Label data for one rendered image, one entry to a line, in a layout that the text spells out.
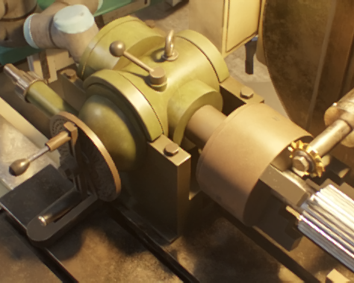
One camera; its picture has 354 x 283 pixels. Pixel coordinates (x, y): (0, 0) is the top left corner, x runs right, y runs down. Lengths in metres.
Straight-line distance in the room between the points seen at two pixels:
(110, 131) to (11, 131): 0.76
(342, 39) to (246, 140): 0.25
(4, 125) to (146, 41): 0.74
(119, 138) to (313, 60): 0.39
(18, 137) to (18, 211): 0.51
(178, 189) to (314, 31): 0.37
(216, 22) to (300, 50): 0.23
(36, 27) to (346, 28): 0.87
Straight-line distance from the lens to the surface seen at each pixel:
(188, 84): 1.25
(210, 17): 1.50
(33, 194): 1.46
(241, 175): 1.13
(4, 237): 1.41
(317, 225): 1.14
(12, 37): 2.19
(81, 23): 1.71
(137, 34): 1.32
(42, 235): 1.36
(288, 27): 1.33
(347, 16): 1.21
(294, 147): 1.11
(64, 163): 1.24
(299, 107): 1.43
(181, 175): 1.21
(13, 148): 1.90
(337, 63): 1.28
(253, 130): 1.15
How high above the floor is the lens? 2.15
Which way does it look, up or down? 49 degrees down
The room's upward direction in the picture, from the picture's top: straight up
